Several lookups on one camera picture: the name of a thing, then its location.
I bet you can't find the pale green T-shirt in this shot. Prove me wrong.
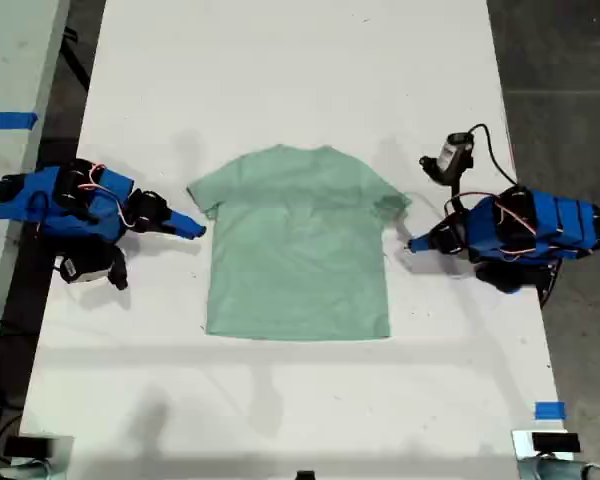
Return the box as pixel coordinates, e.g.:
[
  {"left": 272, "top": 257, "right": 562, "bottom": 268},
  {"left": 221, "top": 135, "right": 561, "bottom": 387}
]
[{"left": 186, "top": 143, "right": 413, "bottom": 342}]

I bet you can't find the square blue tape patch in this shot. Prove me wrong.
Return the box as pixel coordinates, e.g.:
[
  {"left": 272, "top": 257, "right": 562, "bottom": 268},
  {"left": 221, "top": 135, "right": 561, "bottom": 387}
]
[{"left": 534, "top": 401, "right": 567, "bottom": 421}]

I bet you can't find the long blue tape strip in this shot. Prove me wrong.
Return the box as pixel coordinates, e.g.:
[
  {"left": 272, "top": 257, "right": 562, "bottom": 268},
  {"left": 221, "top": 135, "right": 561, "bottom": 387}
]
[{"left": 0, "top": 112, "right": 39, "bottom": 130}]

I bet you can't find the silver metal plate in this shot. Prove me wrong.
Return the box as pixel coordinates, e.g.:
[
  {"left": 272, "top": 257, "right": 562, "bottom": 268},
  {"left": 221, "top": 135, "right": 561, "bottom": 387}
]
[
  {"left": 511, "top": 428, "right": 576, "bottom": 480},
  {"left": 17, "top": 434, "right": 75, "bottom": 480}
]

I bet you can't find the small black box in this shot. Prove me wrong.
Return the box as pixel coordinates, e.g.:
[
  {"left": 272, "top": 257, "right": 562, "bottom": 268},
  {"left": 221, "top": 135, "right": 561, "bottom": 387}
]
[
  {"left": 3, "top": 435, "right": 56, "bottom": 459},
  {"left": 531, "top": 432, "right": 581, "bottom": 454}
]

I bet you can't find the black camera box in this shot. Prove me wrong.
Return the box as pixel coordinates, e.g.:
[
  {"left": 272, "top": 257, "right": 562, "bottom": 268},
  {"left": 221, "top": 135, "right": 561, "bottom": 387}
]
[
  {"left": 418, "top": 132, "right": 476, "bottom": 186},
  {"left": 54, "top": 254, "right": 109, "bottom": 286}
]

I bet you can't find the black camera cable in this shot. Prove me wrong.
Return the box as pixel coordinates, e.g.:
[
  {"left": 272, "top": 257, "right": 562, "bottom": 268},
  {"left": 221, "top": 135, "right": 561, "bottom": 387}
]
[{"left": 467, "top": 123, "right": 521, "bottom": 189}]

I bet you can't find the grey clamp tube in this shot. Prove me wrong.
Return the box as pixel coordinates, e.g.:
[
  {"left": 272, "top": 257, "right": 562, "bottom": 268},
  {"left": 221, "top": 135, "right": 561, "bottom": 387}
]
[
  {"left": 0, "top": 457, "right": 51, "bottom": 480},
  {"left": 518, "top": 455, "right": 600, "bottom": 480}
]

